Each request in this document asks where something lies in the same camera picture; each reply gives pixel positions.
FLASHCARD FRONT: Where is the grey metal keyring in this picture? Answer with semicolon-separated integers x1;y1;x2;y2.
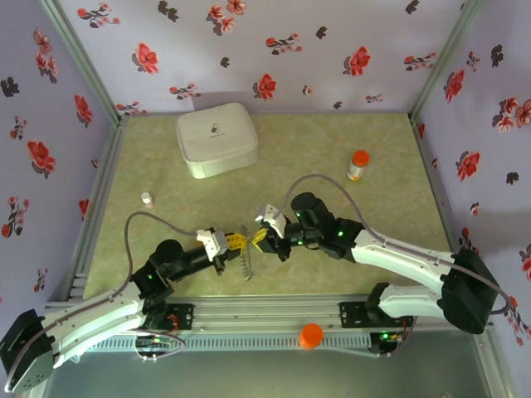
238;223;256;283

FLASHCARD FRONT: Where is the orange-capped pill bottle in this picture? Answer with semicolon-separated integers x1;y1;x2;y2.
346;150;371;182

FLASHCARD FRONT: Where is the small electronics board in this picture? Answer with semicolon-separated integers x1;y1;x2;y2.
370;330;406;358
135;334;174;352

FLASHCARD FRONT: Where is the white square lidded box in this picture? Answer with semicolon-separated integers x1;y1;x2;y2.
175;102;261;180

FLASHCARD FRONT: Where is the orange bottle cap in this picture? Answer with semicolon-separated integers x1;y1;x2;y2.
298;323;325;352

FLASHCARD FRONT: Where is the grey lower shelf panel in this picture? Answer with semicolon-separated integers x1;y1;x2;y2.
16;323;515;398

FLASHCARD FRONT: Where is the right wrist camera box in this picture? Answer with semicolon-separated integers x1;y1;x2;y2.
255;202;288;240

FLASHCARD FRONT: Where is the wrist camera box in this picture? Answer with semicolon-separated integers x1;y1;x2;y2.
255;202;288;240
195;229;227;260

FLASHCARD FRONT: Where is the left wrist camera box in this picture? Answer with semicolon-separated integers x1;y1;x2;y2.
195;229;227;260

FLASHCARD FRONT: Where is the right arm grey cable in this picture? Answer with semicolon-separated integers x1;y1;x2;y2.
283;174;514;357

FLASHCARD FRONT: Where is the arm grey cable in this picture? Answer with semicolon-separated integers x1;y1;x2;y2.
3;211;204;393
283;174;514;357

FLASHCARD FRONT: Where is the left arm grey cable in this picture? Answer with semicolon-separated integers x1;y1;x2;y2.
3;211;204;393

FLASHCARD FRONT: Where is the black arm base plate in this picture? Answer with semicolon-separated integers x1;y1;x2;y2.
339;301;416;329
163;303;196;332

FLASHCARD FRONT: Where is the aluminium front rail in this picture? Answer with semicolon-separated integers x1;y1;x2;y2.
41;294;494;332

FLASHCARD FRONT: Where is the white slotted cable duct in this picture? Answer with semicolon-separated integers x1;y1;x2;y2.
89;333;373;353

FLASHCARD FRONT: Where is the aluminium side rail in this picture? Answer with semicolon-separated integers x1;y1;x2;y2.
68;115;129;299

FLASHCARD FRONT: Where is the aluminium frame post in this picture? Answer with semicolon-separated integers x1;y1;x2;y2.
408;0;486;121
39;0;125;125

